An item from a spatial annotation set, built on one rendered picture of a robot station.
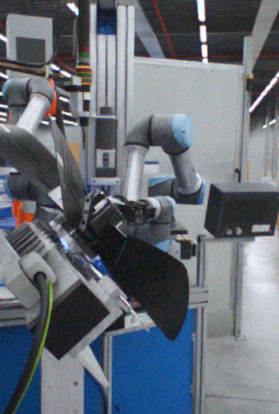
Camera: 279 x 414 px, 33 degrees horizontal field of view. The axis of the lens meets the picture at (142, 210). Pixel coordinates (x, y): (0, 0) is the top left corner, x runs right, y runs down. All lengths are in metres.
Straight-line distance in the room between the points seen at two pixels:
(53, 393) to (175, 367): 0.81
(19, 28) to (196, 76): 2.51
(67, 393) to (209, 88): 2.58
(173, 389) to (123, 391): 0.20
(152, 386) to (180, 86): 2.08
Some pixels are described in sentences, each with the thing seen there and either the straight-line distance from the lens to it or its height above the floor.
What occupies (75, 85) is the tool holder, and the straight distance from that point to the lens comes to 1.25.
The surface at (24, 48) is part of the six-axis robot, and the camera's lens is 5.35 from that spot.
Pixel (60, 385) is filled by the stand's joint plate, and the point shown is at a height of 0.81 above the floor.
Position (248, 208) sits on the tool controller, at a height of 1.16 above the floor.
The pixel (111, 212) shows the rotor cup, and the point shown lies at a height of 1.22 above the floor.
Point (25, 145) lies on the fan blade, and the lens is 1.27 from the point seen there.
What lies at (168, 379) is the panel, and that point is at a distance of 1.94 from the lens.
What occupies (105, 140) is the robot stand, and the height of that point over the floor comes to 1.42.
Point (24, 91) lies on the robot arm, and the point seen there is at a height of 1.62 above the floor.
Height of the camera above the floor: 1.35
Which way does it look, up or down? 7 degrees down
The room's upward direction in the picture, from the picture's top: 1 degrees clockwise
